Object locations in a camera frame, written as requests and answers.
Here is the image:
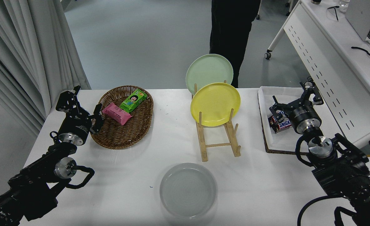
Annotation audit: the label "person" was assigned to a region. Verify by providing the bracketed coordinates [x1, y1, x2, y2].
[209, 0, 261, 88]

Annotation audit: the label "silver laptop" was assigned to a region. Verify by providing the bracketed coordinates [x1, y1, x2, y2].
[345, 0, 370, 43]

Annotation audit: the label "white curtain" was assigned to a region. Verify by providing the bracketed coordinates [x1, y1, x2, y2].
[0, 0, 91, 138]

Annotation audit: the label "brown cork mat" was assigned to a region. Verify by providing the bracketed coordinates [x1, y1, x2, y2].
[259, 100, 308, 155]

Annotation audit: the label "Snickers chocolate bar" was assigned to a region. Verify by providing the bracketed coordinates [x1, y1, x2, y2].
[272, 119, 293, 134]
[268, 114, 286, 126]

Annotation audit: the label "wooden plate rack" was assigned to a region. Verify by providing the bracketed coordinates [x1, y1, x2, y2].
[194, 80, 242, 162]

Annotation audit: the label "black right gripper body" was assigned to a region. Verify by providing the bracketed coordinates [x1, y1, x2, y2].
[286, 105, 322, 128]

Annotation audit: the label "white desk with perforated panel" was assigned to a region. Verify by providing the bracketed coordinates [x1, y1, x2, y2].
[264, 0, 370, 153]

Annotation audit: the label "brown wicker basket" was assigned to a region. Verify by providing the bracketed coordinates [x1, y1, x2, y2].
[90, 85, 154, 150]

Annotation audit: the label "black cable on desk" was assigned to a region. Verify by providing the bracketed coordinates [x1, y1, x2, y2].
[351, 46, 370, 58]

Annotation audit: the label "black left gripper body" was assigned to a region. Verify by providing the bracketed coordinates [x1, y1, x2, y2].
[61, 115, 93, 139]

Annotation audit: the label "green snack packet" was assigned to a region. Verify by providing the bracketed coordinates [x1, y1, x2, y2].
[119, 89, 147, 114]

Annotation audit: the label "white tray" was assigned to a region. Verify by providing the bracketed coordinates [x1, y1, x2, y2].
[258, 86, 328, 153]

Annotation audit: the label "black eyeglasses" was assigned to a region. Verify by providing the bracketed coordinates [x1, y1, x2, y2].
[327, 6, 340, 22]

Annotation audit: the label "pink snack packet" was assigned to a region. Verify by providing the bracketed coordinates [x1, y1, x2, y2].
[102, 102, 133, 126]

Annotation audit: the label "yellow plate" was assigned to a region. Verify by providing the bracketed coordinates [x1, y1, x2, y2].
[190, 82, 241, 127]

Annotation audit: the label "pale green plate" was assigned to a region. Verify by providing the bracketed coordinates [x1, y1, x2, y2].
[185, 54, 234, 95]

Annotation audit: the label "grey plate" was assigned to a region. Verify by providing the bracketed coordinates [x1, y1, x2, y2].
[159, 163, 217, 219]

